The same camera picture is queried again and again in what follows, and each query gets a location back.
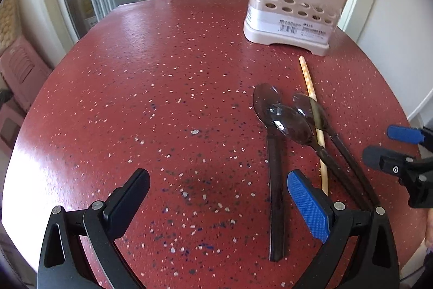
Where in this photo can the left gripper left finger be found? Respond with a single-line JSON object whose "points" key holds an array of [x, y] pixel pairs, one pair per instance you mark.
{"points": [[63, 262]]}

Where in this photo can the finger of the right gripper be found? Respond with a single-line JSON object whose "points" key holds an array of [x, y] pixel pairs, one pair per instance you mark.
{"points": [[421, 136], [385, 160]]}

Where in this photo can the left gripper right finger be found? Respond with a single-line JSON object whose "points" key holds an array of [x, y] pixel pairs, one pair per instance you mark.
{"points": [[374, 261]]}

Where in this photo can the orange dotted bamboo chopstick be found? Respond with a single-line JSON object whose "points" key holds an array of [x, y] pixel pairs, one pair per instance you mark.
{"points": [[319, 134]]}

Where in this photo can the dark brown plastic spoon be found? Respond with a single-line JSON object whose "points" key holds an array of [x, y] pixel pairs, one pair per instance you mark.
{"points": [[264, 96]]}

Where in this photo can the person's right hand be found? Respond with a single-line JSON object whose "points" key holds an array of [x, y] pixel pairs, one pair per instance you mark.
{"points": [[429, 229]]}

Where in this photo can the beige plastic utensil holder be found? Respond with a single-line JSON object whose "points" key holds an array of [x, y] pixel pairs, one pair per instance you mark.
{"points": [[306, 24]]}

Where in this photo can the pink plastic stool stack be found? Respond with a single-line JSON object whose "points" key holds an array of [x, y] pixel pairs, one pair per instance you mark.
{"points": [[24, 72]]}

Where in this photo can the bag of yellow balls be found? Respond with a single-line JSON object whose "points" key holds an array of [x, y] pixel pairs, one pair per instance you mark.
{"points": [[10, 23]]}

